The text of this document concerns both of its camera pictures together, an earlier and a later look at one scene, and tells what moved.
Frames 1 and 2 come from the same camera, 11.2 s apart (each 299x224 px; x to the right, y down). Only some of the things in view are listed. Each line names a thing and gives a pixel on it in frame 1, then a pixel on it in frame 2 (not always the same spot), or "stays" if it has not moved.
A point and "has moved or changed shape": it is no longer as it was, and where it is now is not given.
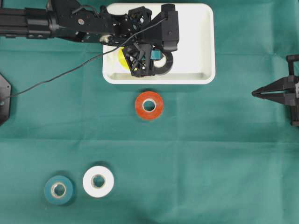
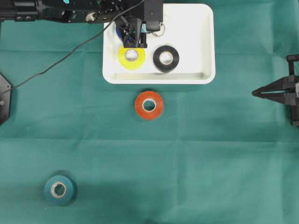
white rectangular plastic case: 194,61 stays
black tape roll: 164,70 to 168,67
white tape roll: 98,181 has moved or changed shape
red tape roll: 149,105 stays
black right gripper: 287,84 stays
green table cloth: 75,150 stays
